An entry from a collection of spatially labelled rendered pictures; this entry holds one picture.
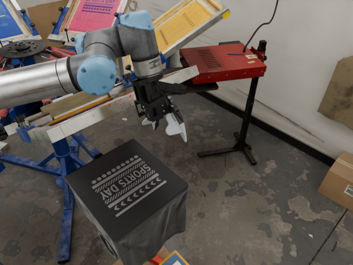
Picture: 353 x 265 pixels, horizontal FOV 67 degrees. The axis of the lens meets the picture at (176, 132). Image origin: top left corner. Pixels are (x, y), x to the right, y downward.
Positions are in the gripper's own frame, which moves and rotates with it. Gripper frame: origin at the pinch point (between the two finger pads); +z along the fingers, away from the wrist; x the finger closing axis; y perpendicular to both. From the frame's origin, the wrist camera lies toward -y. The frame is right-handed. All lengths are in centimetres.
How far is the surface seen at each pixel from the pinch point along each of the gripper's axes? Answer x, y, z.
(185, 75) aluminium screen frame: -14.8, -22.2, -9.9
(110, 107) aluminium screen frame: -15.0, 9.7, -10.7
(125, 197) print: -42, 6, 44
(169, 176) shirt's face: -37, -18, 45
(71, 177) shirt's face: -70, 20, 35
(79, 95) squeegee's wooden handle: -75, -1, -2
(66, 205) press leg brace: -152, 20, 102
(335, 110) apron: -25, -193, 81
